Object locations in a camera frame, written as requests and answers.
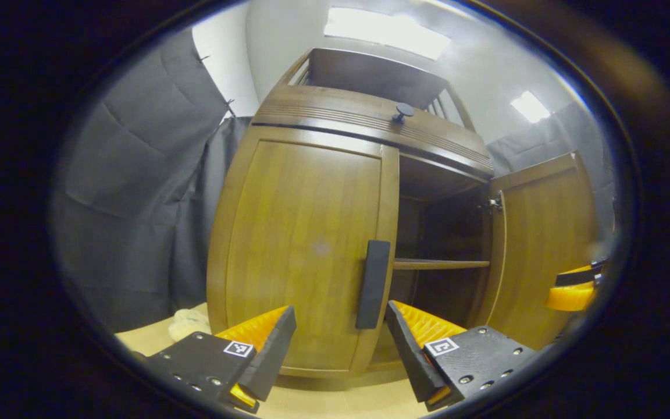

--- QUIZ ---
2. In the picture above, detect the small ceiling light panel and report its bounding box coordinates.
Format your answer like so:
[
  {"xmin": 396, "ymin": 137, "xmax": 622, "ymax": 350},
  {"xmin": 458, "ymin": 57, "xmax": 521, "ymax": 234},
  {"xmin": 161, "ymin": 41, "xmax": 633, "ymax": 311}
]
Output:
[{"xmin": 509, "ymin": 90, "xmax": 552, "ymax": 124}]

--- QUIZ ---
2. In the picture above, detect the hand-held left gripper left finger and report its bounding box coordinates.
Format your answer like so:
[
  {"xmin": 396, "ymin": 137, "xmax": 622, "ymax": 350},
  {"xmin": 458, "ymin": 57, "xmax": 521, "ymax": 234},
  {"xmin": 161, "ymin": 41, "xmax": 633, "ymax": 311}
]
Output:
[{"xmin": 148, "ymin": 305, "xmax": 298, "ymax": 414}]

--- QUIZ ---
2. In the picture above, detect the white crumpled cloth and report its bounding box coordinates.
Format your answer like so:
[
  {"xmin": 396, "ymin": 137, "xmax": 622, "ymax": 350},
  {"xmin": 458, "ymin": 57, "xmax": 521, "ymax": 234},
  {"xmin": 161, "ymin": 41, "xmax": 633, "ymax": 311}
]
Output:
[{"xmin": 168, "ymin": 308, "xmax": 212, "ymax": 342}]

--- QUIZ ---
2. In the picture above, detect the wooden cabinet door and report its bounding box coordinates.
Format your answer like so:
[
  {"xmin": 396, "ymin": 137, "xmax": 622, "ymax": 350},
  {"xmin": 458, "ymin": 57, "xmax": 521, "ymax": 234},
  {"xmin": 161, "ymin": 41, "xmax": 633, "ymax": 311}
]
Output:
[
  {"xmin": 206, "ymin": 125, "xmax": 401, "ymax": 379},
  {"xmin": 475, "ymin": 151, "xmax": 598, "ymax": 351}
]

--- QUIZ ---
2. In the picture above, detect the wooden cabinet shelf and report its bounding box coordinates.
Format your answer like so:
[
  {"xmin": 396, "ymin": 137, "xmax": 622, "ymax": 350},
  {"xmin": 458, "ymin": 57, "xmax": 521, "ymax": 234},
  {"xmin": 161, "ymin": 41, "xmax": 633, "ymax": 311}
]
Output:
[{"xmin": 393, "ymin": 258, "xmax": 490, "ymax": 271}]

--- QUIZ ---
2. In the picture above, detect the wooden double-door shoe cabinet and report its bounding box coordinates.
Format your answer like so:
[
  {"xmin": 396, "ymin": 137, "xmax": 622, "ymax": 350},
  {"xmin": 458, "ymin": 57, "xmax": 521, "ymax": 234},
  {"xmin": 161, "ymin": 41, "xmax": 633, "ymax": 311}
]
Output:
[{"xmin": 248, "ymin": 48, "xmax": 496, "ymax": 385}]

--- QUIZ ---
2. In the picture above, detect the wooden cabinet drawer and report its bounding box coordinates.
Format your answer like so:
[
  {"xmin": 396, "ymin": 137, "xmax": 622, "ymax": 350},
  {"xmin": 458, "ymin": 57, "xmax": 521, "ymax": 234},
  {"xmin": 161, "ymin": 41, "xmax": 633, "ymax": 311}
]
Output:
[{"xmin": 251, "ymin": 86, "xmax": 494, "ymax": 178}]

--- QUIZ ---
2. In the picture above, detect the large ceiling light panel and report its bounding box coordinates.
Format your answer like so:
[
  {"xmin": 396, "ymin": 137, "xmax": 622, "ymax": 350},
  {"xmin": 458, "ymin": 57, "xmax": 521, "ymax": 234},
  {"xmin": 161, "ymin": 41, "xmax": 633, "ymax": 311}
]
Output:
[{"xmin": 323, "ymin": 7, "xmax": 452, "ymax": 61}]

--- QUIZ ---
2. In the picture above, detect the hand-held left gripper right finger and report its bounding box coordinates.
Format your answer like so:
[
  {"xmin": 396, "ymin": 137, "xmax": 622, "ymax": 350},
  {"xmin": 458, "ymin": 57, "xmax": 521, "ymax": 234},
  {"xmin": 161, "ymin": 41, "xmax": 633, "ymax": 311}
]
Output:
[{"xmin": 385, "ymin": 300, "xmax": 539, "ymax": 411}]

